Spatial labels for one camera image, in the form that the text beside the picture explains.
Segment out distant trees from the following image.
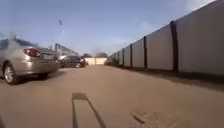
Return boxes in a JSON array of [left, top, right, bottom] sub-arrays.
[[81, 51, 109, 59]]

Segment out brown dirt road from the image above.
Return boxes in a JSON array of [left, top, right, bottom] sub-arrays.
[[0, 64, 224, 128]]

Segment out dark car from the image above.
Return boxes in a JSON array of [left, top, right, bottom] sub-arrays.
[[59, 55, 88, 69]]

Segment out building with railing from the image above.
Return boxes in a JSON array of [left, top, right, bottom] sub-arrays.
[[54, 42, 80, 61]]

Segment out silver car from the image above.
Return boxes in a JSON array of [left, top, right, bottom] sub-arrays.
[[0, 38, 62, 85]]

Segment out pale wall with gate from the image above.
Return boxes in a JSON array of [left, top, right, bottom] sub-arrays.
[[84, 57, 108, 66]]

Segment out long pale panel wall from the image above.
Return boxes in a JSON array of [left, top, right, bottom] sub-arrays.
[[105, 0, 224, 77]]

